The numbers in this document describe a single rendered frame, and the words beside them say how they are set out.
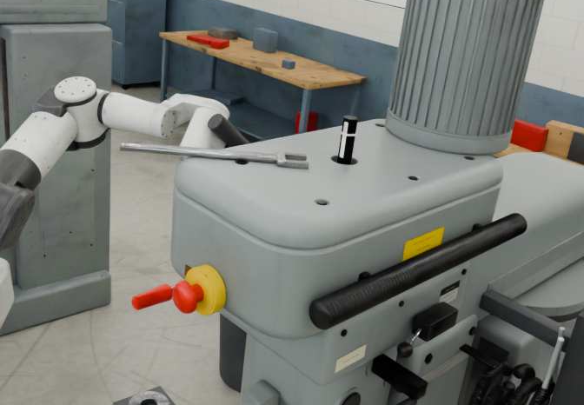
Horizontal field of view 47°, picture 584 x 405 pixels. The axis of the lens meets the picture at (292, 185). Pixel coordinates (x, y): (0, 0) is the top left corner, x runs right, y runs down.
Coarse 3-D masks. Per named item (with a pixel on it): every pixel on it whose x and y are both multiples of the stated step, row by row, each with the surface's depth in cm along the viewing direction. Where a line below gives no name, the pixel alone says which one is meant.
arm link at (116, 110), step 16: (96, 96) 132; (112, 96) 133; (128, 96) 133; (80, 112) 130; (96, 112) 133; (112, 112) 132; (128, 112) 131; (144, 112) 131; (80, 128) 133; (96, 128) 135; (112, 128) 135; (128, 128) 133; (144, 128) 131; (80, 144) 135
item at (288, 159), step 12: (132, 144) 87; (144, 144) 88; (156, 144) 88; (204, 156) 88; (216, 156) 88; (228, 156) 88; (240, 156) 88; (252, 156) 88; (264, 156) 89; (276, 156) 89; (288, 156) 90; (300, 156) 91; (300, 168) 88
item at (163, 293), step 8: (160, 288) 91; (168, 288) 91; (136, 296) 89; (144, 296) 89; (152, 296) 90; (160, 296) 90; (168, 296) 91; (136, 304) 88; (144, 304) 89; (152, 304) 90
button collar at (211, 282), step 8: (192, 272) 82; (200, 272) 81; (208, 272) 81; (216, 272) 81; (192, 280) 82; (200, 280) 81; (208, 280) 80; (216, 280) 81; (208, 288) 80; (216, 288) 80; (224, 288) 81; (208, 296) 81; (216, 296) 80; (224, 296) 81; (200, 304) 82; (208, 304) 81; (216, 304) 80; (200, 312) 82; (208, 312) 81
